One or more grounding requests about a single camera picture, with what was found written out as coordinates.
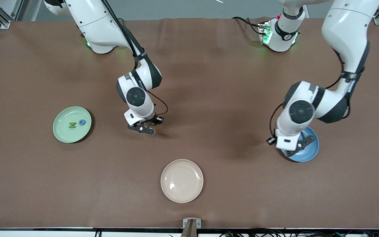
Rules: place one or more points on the white table frame edge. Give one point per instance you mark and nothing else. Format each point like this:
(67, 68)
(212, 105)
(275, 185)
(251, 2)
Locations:
(28, 234)

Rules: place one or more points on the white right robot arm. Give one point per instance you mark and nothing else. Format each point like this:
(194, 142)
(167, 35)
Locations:
(87, 19)

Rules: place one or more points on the brown table cover mat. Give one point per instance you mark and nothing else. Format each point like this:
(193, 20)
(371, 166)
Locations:
(209, 82)

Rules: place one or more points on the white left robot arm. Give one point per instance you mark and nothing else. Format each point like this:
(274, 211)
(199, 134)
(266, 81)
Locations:
(347, 26)

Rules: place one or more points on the blue plate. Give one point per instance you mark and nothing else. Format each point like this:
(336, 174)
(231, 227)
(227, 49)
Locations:
(309, 153)

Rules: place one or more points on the light green plate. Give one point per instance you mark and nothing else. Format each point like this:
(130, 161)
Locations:
(64, 135)

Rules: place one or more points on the green letter N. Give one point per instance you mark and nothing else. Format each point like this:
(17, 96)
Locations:
(72, 125)

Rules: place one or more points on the blue letter G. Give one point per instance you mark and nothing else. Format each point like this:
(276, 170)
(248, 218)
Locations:
(80, 122)

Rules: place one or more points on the silver camera mount bracket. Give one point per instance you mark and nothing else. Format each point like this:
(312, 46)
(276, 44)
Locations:
(191, 227)

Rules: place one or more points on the beige plate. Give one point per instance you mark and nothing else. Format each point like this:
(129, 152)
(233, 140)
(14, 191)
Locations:
(182, 181)

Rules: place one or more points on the silver arm base connector bracket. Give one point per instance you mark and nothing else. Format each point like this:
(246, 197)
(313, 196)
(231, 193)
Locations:
(262, 33)

